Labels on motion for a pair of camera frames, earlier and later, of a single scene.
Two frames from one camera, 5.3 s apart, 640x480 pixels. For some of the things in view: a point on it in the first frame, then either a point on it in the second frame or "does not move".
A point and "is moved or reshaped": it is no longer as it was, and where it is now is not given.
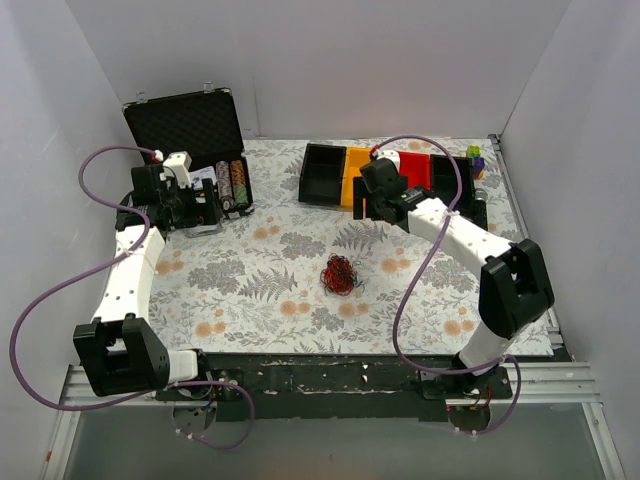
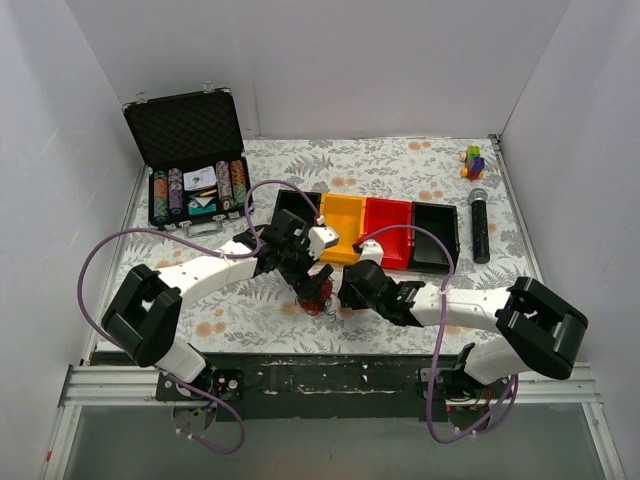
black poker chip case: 202,125 does not move
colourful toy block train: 478,162 does not move
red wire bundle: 340,276 is moved or reshaped
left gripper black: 209,211 -> 304,276
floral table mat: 300,277 does not move
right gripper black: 364,198 -> 353,289
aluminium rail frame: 553,384 does not move
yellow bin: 356,157 -> 347,215
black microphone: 480,208 does not move
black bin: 322,173 -> 294,203
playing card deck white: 196,177 does not move
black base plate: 319,387 does not move
